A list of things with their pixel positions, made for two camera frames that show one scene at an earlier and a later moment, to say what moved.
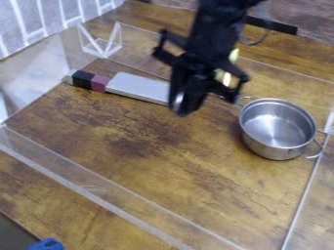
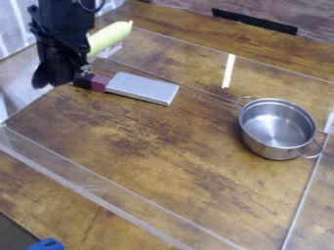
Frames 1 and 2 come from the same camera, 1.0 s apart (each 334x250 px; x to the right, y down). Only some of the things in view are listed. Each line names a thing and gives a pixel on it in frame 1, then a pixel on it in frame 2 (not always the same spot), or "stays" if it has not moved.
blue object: [48, 243] stays
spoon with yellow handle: [220, 75] to [106, 35]
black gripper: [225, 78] to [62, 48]
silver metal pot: [277, 129] stays
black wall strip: [271, 25] stays
